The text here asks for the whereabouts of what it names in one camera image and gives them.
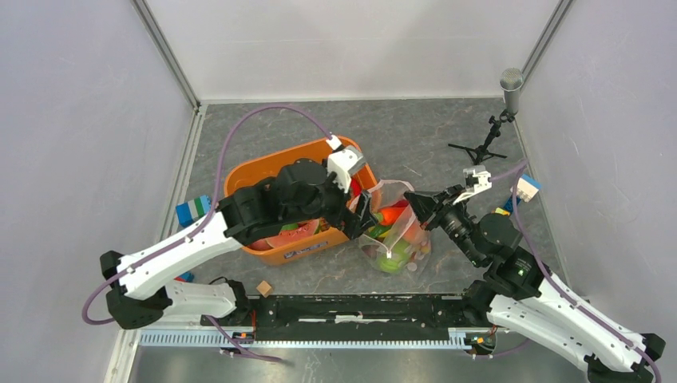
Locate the orange yellow toy block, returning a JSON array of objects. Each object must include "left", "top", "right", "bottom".
[{"left": 493, "top": 198, "right": 514, "bottom": 216}]

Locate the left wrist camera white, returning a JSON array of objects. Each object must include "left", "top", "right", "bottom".
[{"left": 326, "top": 135, "right": 366, "bottom": 194}]

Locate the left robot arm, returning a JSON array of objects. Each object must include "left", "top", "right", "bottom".
[{"left": 100, "top": 159, "right": 376, "bottom": 330}]

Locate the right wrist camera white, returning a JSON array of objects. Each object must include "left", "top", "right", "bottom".
[{"left": 453, "top": 165, "right": 493, "bottom": 205}]

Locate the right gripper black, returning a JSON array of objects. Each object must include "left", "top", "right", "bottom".
[{"left": 403, "top": 184, "right": 483, "bottom": 266}]

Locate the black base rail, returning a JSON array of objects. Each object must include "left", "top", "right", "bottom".
[{"left": 216, "top": 294, "right": 499, "bottom": 342}]

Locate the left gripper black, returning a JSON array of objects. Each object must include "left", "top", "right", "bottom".
[{"left": 283, "top": 165, "right": 378, "bottom": 239}]

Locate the small wooden cube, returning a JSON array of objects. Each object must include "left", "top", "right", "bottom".
[{"left": 256, "top": 280, "right": 274, "bottom": 298}]

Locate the orange plastic tub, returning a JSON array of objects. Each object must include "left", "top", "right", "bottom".
[{"left": 223, "top": 139, "right": 348, "bottom": 266}]

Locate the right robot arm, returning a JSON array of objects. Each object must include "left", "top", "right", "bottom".
[{"left": 404, "top": 185, "right": 666, "bottom": 382}]

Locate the white blue toy block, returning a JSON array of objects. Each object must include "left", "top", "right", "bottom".
[{"left": 510, "top": 174, "right": 541, "bottom": 203}]

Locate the green round fruit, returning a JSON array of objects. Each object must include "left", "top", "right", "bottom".
[{"left": 377, "top": 239, "right": 412, "bottom": 274}]

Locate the orange carrot green top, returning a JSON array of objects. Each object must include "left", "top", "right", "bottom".
[{"left": 374, "top": 205, "right": 409, "bottom": 226}]

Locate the red blue toy block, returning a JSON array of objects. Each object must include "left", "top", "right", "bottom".
[{"left": 175, "top": 271, "right": 195, "bottom": 283}]

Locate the microphone on tripod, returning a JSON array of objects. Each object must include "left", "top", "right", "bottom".
[{"left": 447, "top": 68, "right": 525, "bottom": 165}]

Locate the watermelon slice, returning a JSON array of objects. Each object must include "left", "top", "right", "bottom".
[{"left": 265, "top": 219, "right": 320, "bottom": 249}]

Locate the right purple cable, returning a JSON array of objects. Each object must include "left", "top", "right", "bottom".
[{"left": 489, "top": 160, "right": 662, "bottom": 383}]

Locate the clear zip top bag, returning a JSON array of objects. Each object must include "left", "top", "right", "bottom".
[{"left": 358, "top": 180, "right": 432, "bottom": 274}]

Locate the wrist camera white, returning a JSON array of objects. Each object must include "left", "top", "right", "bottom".
[
  {"left": 326, "top": 135, "right": 366, "bottom": 194},
  {"left": 453, "top": 165, "right": 493, "bottom": 205}
]

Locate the blue green white block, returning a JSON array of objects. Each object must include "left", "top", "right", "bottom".
[{"left": 175, "top": 195, "right": 212, "bottom": 228}]

